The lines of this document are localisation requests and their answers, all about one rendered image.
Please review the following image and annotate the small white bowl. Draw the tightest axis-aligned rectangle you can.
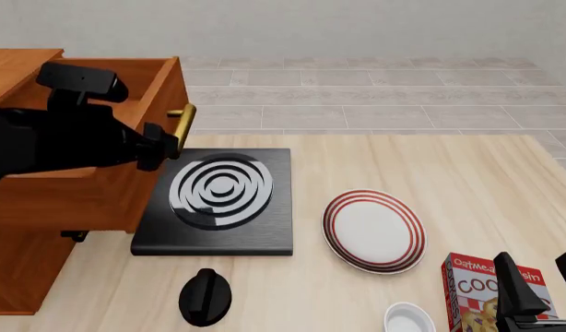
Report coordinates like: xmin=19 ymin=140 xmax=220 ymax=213
xmin=383 ymin=302 xmax=437 ymax=332

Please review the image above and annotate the flat black stove plate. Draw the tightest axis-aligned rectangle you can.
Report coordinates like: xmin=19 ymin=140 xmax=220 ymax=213
xmin=130 ymin=148 xmax=295 ymax=257

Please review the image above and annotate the white plate with red rings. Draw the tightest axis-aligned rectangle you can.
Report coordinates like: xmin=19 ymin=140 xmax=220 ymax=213
xmin=321 ymin=188 xmax=429 ymax=276

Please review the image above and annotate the black camera plate on stalk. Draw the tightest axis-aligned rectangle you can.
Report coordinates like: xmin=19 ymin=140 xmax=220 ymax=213
xmin=35 ymin=61 xmax=130 ymax=111

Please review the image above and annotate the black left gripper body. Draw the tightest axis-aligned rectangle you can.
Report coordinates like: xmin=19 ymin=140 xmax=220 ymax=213
xmin=136 ymin=122 xmax=168 ymax=172

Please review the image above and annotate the round black stove knob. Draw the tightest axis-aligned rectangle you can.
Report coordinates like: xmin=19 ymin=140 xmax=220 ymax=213
xmin=178 ymin=267 xmax=233 ymax=328

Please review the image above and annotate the brass drawer handle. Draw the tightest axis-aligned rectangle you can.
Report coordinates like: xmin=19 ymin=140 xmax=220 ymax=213
xmin=60 ymin=230 xmax=89 ymax=243
xmin=167 ymin=102 xmax=198 ymax=160

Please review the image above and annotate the red cookie box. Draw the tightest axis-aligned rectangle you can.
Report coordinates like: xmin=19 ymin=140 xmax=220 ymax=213
xmin=441 ymin=252 xmax=561 ymax=332

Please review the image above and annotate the wooden cabinet drawer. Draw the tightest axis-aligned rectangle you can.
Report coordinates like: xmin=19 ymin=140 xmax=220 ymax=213
xmin=0 ymin=55 xmax=190 ymax=235

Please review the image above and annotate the wooden cabinet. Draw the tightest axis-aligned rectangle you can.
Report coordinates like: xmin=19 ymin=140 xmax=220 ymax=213
xmin=0 ymin=47 xmax=88 ymax=316

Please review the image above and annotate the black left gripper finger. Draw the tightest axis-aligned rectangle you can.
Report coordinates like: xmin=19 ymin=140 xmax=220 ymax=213
xmin=164 ymin=133 xmax=181 ymax=160

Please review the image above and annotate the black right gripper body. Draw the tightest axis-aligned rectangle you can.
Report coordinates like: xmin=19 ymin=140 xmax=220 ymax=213
xmin=493 ymin=310 xmax=566 ymax=332

